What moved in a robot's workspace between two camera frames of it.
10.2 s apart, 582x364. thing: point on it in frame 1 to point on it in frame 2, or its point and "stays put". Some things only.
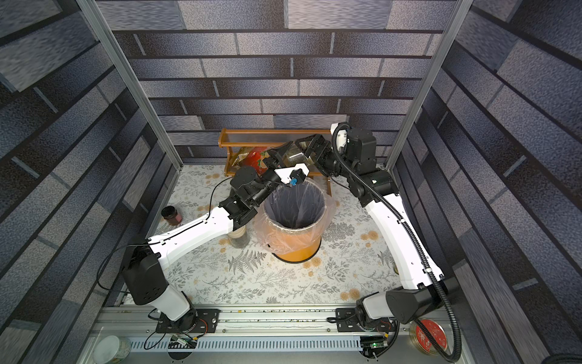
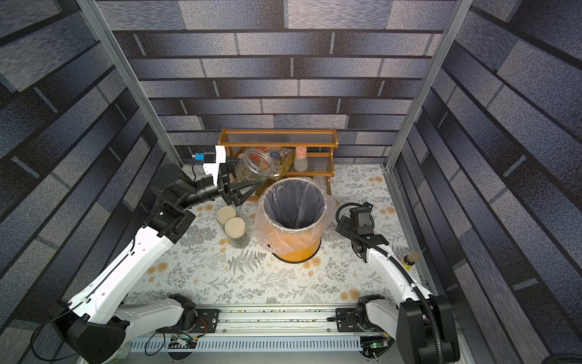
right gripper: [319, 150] to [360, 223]
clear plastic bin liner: [294, 217] stays put
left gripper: [273, 155] to [229, 192]
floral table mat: [359, 265] stays put
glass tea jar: [296, 155] to [254, 166]
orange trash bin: [294, 215] stays put
